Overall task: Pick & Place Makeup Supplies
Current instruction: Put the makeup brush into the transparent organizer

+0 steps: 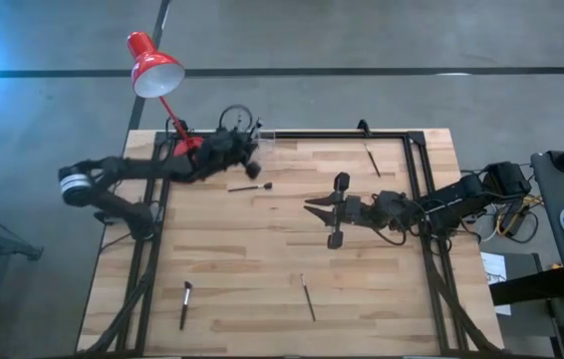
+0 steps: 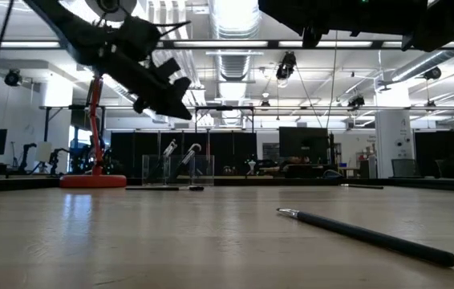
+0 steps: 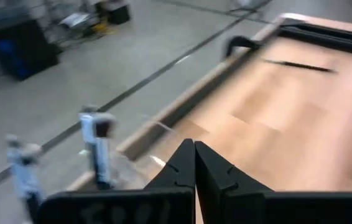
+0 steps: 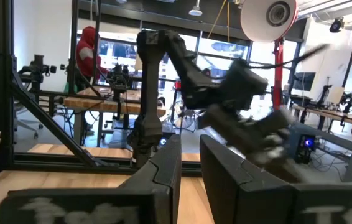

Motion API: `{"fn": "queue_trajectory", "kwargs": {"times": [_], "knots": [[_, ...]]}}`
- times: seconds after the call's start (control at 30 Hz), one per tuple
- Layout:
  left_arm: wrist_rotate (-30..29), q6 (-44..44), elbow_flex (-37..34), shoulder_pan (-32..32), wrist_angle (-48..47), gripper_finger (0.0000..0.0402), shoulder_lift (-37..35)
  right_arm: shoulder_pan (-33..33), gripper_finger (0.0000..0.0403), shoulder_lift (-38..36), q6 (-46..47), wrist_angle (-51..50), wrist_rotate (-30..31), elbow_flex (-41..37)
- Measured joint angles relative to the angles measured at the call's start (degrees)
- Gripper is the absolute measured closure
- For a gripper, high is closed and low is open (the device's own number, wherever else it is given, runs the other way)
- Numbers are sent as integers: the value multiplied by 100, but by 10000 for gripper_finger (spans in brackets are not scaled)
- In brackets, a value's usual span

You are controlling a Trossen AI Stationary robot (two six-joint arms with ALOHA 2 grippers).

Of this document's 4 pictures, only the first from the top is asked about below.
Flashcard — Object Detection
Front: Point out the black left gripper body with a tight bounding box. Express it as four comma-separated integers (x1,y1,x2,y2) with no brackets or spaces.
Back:
206,128,262,180

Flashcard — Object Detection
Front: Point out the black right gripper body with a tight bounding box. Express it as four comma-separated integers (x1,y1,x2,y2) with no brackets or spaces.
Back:
327,173,364,249

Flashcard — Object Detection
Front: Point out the black fluffy-head makeup brush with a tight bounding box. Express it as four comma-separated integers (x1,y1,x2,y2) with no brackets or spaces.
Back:
226,180,274,193

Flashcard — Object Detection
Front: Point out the black brow comb brush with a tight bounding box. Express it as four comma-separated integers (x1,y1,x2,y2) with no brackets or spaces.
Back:
363,143,383,179

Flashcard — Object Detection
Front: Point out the black pointed-tip makeup brush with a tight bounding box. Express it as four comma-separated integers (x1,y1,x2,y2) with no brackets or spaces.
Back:
299,272,318,323

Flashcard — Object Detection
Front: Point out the clear acrylic brush organizer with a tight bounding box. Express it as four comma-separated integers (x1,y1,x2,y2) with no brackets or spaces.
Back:
256,129,277,157

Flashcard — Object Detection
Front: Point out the red desk lamp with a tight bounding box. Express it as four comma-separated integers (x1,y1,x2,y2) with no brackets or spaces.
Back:
126,30,204,159

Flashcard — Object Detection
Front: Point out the white paper sheet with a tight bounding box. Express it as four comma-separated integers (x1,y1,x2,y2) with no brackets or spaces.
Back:
479,250,512,317

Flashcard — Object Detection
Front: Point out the black power box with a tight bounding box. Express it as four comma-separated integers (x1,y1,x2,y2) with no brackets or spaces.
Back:
499,201,530,235

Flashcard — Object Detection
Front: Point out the black silver-ferrule blush brush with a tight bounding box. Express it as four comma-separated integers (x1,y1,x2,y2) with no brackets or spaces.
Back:
177,280,194,332

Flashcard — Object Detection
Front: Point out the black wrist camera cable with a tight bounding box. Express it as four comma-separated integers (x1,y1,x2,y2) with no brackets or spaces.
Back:
218,103,254,134

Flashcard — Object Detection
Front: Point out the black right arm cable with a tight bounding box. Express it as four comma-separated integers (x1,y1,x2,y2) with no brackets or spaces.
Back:
371,213,410,247

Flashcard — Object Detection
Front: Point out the black table frame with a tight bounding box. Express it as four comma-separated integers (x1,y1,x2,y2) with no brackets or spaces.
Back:
76,128,505,358

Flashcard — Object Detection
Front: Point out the yellow cable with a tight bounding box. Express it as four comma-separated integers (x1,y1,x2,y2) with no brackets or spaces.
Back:
493,193,545,235

